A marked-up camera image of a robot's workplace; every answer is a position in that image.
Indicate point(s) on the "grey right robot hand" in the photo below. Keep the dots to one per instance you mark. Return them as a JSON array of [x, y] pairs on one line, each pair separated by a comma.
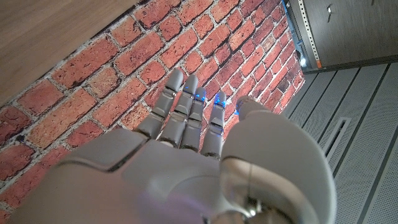
[[186, 174]]

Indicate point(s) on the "red brick print backdrop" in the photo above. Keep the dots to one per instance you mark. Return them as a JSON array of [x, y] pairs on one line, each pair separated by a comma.
[[155, 62]]

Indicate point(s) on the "perforated metal rail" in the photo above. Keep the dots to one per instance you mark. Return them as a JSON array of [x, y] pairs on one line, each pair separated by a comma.
[[308, 34]]

